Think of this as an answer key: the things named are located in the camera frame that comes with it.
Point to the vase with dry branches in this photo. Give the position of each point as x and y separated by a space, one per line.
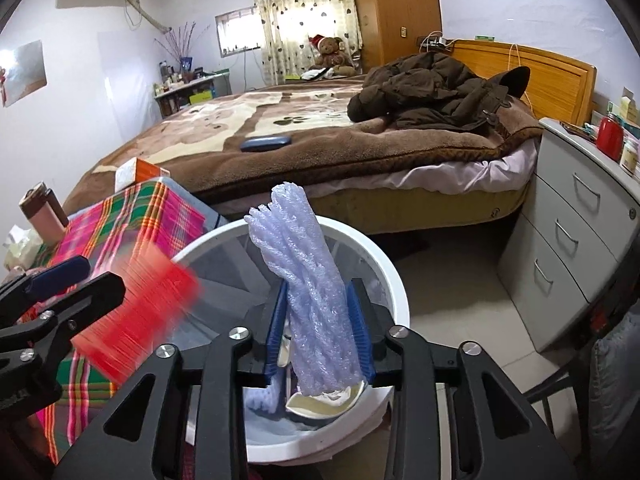
182 47

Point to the brown teddy bear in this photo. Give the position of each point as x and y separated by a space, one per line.
332 55

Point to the plaid tablecloth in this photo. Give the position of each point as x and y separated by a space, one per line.
115 225

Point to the red jar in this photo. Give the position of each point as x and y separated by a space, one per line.
609 137

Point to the dark blue phone case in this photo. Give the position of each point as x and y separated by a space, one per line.
265 143

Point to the red hanging ornament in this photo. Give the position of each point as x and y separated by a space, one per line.
3 85

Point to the soft tissue pack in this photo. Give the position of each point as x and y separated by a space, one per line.
20 250

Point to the orange tissue box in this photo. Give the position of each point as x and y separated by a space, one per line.
140 172

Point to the small window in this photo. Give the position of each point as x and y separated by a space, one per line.
237 32

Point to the patterned curtain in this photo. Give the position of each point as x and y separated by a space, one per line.
300 15

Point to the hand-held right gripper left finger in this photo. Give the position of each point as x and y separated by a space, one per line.
276 332

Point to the yellow mattress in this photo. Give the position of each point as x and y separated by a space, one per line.
400 206

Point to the red medicine box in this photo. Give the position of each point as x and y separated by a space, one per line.
135 315

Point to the white jar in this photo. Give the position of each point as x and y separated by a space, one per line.
630 157

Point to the wooden headboard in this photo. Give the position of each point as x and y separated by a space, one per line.
550 80

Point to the green box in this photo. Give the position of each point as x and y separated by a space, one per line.
292 78

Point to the grey drawer cabinet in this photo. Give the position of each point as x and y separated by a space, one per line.
550 200

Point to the pink brown lidded mug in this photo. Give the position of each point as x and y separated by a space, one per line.
45 215

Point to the wooden wardrobe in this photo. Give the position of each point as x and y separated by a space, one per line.
395 5

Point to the brown jacket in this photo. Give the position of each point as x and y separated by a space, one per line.
430 90

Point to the bed with brown blanket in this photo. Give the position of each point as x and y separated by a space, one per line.
225 125

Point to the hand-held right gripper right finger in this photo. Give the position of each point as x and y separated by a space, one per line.
359 332

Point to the cluttered side desk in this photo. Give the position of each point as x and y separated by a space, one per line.
192 92

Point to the pink bed sheet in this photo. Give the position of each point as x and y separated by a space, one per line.
450 172

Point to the white round waste bin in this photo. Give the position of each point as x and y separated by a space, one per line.
385 280

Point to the dark chair with grey cushion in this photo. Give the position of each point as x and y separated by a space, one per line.
612 400

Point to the silver wall mirror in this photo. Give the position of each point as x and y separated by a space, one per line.
25 72

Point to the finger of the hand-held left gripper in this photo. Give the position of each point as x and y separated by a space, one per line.
60 272
95 292

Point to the wrapped air conditioner pipe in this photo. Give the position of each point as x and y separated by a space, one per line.
147 12

